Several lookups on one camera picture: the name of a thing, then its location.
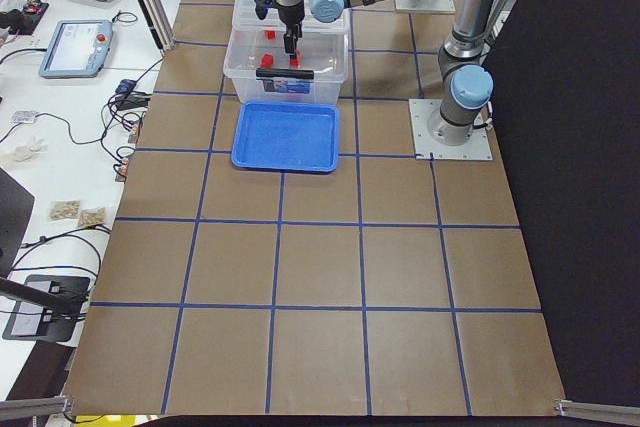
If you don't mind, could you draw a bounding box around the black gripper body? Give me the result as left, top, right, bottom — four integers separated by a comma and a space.
283, 23, 302, 58

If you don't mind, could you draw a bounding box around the clear plastic storage box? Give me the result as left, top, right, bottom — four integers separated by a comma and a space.
223, 29, 349, 104

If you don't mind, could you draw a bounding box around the blue plastic tray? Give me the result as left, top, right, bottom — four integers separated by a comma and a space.
231, 101, 340, 173

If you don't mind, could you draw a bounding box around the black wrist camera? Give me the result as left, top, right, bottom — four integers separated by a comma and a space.
254, 0, 275, 21

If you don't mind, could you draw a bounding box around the black box latch handle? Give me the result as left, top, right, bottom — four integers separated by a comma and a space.
255, 68, 315, 81

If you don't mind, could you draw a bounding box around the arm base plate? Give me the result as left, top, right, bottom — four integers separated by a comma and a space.
394, 0, 455, 15
408, 99, 493, 162

